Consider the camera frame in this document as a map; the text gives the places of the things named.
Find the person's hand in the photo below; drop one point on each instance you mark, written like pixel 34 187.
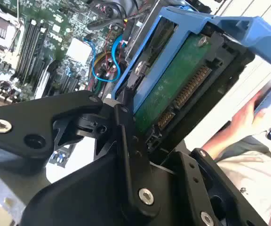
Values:
pixel 244 117

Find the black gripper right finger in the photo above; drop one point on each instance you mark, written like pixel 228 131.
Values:
pixel 222 188

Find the hard disk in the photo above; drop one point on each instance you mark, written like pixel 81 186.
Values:
pixel 173 82

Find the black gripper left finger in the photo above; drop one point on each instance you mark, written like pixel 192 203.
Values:
pixel 20 117

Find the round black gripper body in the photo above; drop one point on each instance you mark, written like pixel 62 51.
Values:
pixel 86 195

